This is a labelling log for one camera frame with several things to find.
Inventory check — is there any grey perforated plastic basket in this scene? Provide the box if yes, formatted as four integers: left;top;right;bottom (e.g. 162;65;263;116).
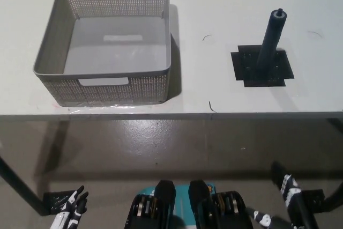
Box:
32;0;172;107

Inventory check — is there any black table leg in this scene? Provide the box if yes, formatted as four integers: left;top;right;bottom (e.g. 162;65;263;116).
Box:
0;156;48;216

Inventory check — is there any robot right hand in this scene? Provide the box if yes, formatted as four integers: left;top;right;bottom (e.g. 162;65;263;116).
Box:
245;160;320;229

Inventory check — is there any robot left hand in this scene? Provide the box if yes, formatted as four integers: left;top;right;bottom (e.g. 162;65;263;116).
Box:
50;185;90;229

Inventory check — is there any clear adhesive tape strip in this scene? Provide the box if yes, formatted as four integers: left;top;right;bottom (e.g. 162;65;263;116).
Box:
66;102;152;114

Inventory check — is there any black square base plate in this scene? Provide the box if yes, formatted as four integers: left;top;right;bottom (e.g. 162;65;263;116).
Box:
230;46;295;88

